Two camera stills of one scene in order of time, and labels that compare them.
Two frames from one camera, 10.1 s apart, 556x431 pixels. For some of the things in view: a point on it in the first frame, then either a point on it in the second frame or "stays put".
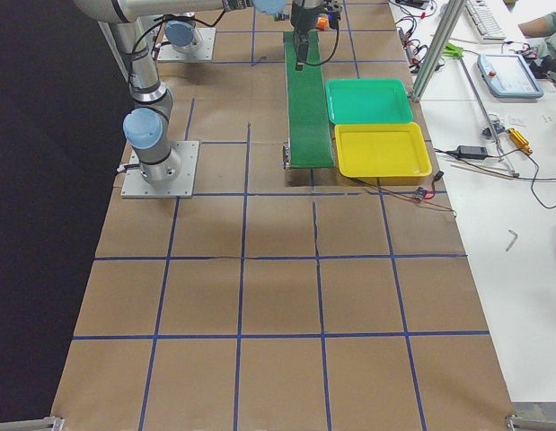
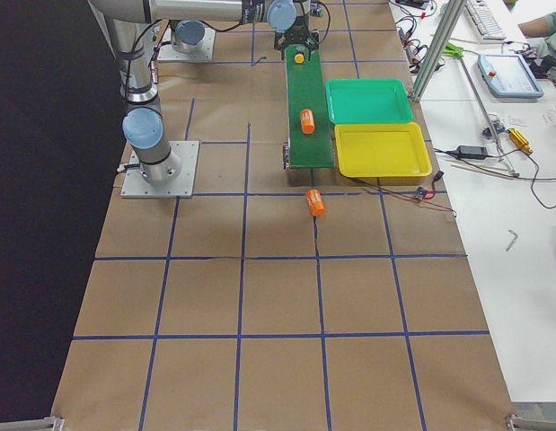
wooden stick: (485, 172) stays put
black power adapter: (472, 152) stays put
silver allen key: (513, 241) stays put
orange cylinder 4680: (322, 21) to (307, 121)
